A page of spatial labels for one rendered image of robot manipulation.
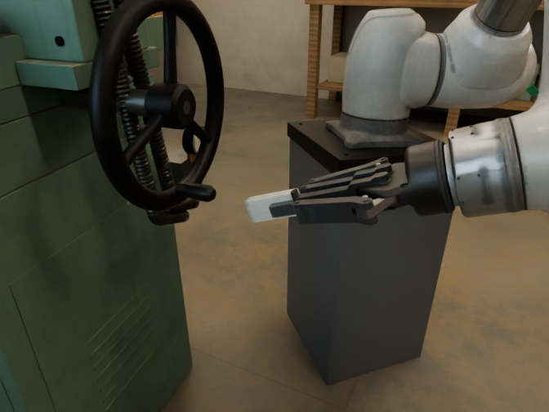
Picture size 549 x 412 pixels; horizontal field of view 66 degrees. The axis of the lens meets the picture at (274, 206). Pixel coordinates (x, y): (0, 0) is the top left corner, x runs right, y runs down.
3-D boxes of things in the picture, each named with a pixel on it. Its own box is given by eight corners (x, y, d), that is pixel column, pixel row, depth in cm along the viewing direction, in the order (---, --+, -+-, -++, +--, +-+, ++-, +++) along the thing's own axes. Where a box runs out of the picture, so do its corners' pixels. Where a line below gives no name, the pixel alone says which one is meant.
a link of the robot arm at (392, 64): (335, 103, 105) (345, 5, 96) (408, 105, 106) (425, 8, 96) (346, 119, 91) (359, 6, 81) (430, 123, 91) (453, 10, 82)
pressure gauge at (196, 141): (196, 167, 90) (192, 131, 86) (180, 165, 91) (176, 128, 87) (210, 158, 95) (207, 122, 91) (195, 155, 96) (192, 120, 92)
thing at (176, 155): (185, 197, 93) (182, 163, 89) (139, 189, 97) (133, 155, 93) (204, 182, 100) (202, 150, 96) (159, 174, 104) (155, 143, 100)
